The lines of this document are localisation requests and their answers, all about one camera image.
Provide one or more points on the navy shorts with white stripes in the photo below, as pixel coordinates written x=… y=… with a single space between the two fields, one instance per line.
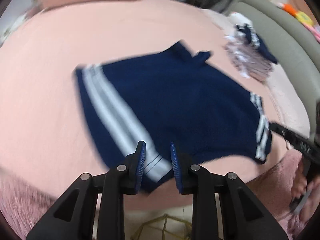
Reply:
x=175 y=100

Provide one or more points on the folded navy garment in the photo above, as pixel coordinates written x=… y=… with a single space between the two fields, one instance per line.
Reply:
x=265 y=50

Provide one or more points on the orange plush toy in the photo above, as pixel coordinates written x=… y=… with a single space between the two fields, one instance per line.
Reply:
x=290 y=8

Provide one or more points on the person's right hand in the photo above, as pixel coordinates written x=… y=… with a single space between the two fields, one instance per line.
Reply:
x=298 y=182

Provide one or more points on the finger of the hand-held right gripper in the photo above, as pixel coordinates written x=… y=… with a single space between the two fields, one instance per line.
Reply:
x=287 y=136

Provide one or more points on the pink fuzzy robe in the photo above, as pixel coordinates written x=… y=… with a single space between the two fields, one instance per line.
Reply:
x=270 y=192

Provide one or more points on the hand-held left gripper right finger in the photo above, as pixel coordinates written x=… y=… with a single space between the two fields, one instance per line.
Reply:
x=175 y=170

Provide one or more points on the grey-green padded headboard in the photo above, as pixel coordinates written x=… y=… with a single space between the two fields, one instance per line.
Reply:
x=287 y=35

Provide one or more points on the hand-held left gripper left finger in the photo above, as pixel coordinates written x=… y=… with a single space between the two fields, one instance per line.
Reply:
x=140 y=165

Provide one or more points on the stack of folded light clothes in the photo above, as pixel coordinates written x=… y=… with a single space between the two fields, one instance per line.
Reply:
x=247 y=60

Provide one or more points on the yellow plush toy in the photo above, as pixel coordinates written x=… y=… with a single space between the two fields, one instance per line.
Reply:
x=303 y=17

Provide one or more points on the bed with pink sheet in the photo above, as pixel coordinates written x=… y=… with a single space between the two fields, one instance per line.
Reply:
x=50 y=80

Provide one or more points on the white plush toy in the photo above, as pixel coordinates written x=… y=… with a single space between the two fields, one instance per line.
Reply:
x=238 y=18

